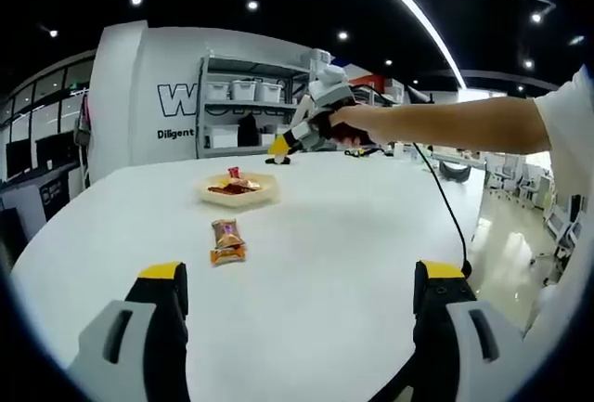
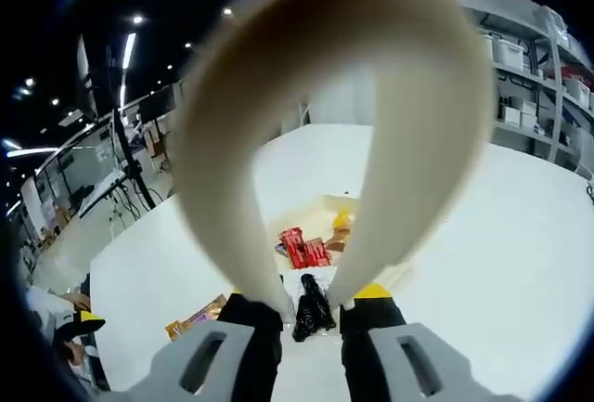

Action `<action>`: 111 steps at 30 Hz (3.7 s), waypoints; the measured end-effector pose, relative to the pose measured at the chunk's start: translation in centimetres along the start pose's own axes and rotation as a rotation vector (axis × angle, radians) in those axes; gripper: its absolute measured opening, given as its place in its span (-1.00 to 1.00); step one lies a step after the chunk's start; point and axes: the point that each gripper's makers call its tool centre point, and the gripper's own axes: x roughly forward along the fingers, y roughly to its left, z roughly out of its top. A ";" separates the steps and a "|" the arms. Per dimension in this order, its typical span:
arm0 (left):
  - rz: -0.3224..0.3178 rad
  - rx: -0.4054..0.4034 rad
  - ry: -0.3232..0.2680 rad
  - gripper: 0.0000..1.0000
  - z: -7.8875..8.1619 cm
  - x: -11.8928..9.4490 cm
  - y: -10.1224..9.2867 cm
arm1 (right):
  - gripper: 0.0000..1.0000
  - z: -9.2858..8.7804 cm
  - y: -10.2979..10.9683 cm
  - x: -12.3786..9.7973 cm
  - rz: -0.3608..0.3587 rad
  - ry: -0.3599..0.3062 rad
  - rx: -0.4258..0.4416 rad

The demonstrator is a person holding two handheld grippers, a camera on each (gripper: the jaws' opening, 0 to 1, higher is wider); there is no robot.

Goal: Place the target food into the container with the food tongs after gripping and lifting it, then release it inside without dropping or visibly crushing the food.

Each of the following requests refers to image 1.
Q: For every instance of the cream food container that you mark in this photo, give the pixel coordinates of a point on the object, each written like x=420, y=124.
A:
x=271, y=188

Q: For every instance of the person's right hand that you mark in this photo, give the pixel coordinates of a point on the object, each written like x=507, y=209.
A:
x=366, y=116

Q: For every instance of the row of white storage bins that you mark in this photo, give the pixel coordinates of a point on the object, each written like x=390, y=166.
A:
x=243, y=91

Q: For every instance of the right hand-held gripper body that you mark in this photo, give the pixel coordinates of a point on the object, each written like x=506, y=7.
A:
x=334, y=91

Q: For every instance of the orange food packet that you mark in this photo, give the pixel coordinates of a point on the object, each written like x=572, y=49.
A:
x=228, y=257

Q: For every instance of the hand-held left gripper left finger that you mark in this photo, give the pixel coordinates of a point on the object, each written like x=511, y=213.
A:
x=134, y=328

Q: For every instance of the black bag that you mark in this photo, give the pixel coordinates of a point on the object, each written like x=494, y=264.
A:
x=248, y=130

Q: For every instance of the white cardboard box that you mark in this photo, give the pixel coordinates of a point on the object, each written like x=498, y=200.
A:
x=222, y=137

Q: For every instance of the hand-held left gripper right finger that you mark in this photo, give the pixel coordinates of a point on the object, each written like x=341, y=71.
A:
x=468, y=328

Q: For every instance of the coat stand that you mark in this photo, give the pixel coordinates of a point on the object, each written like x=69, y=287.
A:
x=82, y=128

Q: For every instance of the grey headset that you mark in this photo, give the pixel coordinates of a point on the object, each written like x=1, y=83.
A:
x=455, y=172

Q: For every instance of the white office chairs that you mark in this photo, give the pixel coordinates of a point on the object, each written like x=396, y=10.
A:
x=564, y=230

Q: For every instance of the black food packet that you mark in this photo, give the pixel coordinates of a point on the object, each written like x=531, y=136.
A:
x=274, y=159

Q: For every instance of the round ceiling spotlights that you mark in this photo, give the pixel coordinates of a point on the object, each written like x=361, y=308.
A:
x=136, y=0

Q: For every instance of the small red food packet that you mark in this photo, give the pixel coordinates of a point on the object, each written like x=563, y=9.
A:
x=233, y=173

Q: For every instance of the yellow food packet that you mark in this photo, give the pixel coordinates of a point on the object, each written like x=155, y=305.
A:
x=248, y=185

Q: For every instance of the black monitor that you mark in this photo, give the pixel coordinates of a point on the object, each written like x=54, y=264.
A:
x=18, y=159
x=55, y=149

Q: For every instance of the long ceiling strip light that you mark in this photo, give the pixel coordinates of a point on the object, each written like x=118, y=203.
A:
x=417, y=12

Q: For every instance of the grey metal shelf rack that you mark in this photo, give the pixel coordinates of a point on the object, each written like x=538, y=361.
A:
x=204, y=95

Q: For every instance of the brown food packet purple label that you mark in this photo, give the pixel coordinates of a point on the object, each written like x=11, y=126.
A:
x=227, y=234

